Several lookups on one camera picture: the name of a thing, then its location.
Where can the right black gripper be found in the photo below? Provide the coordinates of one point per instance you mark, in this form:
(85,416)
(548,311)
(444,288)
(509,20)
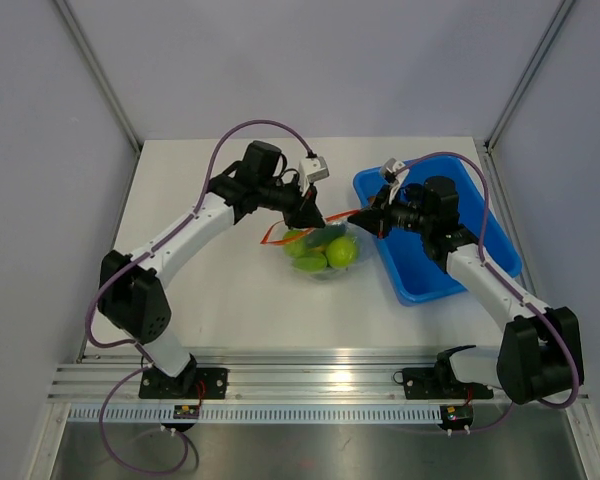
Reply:
(373,220)

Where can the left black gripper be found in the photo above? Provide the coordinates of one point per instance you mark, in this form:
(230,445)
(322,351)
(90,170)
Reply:
(306,214)

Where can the light green apple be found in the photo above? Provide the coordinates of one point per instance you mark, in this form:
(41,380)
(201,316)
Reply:
(342,252)

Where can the clear zip bag orange zipper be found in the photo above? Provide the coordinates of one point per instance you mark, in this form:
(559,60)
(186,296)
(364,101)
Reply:
(273,237)

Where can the green star fruit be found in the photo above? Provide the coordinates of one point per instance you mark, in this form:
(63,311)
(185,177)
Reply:
(311,262)

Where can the green cucumber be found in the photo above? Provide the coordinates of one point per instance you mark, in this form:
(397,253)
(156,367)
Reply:
(324,236)

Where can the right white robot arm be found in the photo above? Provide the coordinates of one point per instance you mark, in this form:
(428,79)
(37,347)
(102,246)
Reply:
(540,352)

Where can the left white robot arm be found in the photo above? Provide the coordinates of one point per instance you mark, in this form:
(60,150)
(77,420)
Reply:
(132,293)

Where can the dark avocado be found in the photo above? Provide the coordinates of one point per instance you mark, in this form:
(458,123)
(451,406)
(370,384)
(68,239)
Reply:
(413,192)

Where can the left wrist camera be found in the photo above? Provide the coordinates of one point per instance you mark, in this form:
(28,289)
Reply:
(312,170)

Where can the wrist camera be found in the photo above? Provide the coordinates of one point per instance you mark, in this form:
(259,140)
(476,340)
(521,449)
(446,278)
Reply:
(312,170)
(394,173)

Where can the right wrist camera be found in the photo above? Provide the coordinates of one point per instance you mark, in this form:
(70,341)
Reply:
(394,173)

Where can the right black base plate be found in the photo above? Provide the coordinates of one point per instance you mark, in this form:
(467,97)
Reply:
(431,383)

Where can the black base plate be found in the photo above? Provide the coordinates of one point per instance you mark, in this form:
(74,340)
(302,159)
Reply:
(207,383)
(431,383)

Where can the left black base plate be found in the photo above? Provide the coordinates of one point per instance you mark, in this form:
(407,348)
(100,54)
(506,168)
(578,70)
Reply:
(207,383)

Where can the aluminium mounting rail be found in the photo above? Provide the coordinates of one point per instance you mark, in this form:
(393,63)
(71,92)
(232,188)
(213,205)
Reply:
(260,376)

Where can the right aluminium frame post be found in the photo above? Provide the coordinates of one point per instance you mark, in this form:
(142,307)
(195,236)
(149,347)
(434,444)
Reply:
(540,53)

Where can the aluminium frame post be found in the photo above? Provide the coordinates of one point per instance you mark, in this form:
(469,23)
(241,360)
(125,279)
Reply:
(93,65)
(540,53)

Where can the white slotted cable duct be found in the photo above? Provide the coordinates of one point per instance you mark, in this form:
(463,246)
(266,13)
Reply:
(258,414)

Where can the left aluminium frame post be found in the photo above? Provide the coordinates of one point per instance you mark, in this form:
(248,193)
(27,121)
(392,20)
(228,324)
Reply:
(93,65)

